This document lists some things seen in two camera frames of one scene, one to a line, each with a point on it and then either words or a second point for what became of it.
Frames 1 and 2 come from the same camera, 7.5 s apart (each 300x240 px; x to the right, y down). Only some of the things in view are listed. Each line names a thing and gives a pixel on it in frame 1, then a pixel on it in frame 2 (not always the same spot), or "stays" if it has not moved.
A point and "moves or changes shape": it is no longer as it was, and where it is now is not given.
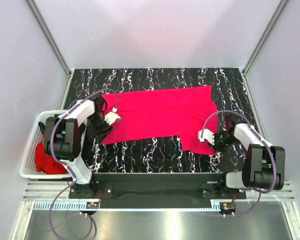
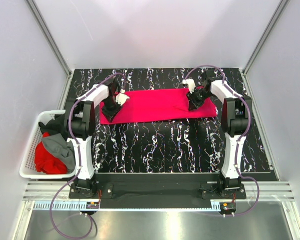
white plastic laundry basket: [28, 168] stays
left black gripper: [99, 134] to [109, 115]
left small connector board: [91, 205] stays
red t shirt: [45, 163] stays
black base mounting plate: [155, 191] stays
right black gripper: [217, 148] to [193, 104]
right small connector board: [229, 206] stays
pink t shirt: [164, 113] moves or changes shape
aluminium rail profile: [46, 191] stays
